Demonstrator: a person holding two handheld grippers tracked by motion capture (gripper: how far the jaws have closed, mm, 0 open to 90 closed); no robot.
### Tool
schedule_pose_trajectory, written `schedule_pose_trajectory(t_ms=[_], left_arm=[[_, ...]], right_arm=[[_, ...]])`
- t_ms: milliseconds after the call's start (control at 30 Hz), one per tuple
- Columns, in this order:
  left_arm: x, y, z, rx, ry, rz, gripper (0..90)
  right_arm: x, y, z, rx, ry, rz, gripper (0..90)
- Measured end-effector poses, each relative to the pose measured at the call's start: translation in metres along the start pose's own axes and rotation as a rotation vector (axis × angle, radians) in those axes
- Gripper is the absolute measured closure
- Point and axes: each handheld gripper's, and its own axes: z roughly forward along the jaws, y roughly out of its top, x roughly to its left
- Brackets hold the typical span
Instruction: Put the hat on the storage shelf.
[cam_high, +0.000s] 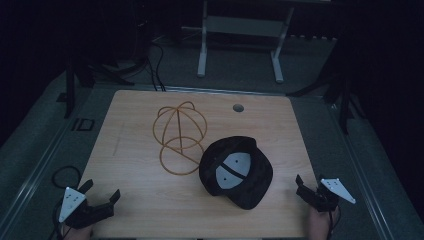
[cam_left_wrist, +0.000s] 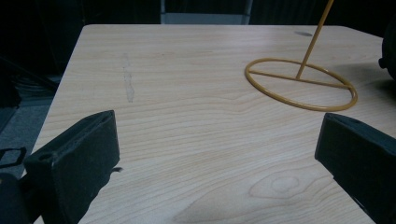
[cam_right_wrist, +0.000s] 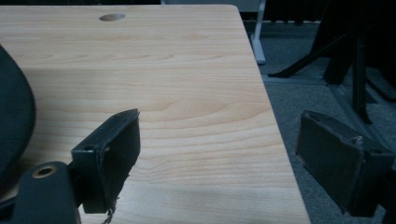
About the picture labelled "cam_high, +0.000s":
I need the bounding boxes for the black baseball cap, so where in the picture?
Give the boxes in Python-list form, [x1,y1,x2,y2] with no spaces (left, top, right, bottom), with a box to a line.
[198,135,274,211]

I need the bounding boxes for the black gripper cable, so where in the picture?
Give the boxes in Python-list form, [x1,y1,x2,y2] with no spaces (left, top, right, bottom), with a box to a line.
[327,209,342,240]

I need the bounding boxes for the white metal stand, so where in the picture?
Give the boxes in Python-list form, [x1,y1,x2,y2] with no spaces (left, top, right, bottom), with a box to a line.
[196,0,296,85]

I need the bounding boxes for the black floor cables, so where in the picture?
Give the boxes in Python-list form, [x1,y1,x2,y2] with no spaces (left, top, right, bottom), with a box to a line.
[145,39,168,93]

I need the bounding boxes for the person's left hand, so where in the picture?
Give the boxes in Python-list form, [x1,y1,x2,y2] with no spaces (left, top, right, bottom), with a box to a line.
[61,222,95,240]

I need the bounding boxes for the black rectangular floor frame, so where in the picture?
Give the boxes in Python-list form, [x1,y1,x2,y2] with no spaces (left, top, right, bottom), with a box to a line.
[70,117,96,132]

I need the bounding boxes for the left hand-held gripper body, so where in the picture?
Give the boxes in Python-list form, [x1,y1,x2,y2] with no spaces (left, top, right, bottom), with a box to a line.
[58,186,114,230]

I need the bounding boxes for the black tripod stand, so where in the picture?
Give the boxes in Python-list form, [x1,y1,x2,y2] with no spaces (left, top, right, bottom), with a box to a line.
[63,54,136,120]
[285,64,366,136]

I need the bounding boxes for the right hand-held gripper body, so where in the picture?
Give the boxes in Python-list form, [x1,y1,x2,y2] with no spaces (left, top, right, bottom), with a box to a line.
[308,177,357,213]

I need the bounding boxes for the person's right hand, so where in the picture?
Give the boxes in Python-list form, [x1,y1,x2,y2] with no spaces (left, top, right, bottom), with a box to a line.
[307,205,342,240]

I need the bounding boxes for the golden wire hat stand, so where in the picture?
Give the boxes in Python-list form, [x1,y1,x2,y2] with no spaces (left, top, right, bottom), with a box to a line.
[152,100,209,177]

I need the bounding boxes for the black cable loop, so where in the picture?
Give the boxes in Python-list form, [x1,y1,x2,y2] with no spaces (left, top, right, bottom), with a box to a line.
[49,165,83,240]

